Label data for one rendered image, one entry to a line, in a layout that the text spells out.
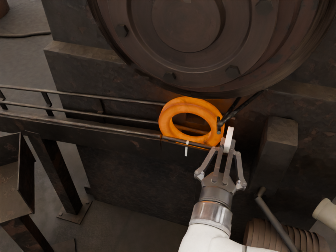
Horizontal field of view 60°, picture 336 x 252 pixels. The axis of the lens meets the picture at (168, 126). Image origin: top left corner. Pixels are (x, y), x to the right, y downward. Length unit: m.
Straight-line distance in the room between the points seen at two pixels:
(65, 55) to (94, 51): 0.08
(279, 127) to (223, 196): 0.24
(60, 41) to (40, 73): 1.52
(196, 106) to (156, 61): 0.22
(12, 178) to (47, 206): 0.67
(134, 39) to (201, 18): 0.14
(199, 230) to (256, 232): 0.32
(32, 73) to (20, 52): 0.37
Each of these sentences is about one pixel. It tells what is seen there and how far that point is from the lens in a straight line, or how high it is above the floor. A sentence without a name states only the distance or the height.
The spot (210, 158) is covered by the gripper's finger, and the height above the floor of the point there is 0.75.
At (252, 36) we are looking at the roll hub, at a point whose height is 1.10.
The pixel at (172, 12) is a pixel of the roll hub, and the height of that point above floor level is 1.13.
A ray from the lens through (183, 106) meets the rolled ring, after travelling 0.75.
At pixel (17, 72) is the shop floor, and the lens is 2.59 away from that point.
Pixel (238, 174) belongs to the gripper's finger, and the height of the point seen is 0.75.
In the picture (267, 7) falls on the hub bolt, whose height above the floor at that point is 1.15.
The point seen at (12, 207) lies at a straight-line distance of 0.93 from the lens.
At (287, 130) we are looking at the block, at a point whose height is 0.80.
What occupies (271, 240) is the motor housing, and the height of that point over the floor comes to 0.53.
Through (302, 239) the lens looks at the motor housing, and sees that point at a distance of 0.95.
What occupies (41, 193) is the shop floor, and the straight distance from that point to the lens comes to 1.70.
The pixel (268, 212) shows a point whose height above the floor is 0.59.
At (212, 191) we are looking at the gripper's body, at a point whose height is 0.76.
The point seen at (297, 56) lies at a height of 1.03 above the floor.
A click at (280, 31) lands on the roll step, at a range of 0.55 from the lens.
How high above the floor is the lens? 1.33
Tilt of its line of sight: 46 degrees down
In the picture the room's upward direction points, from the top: straight up
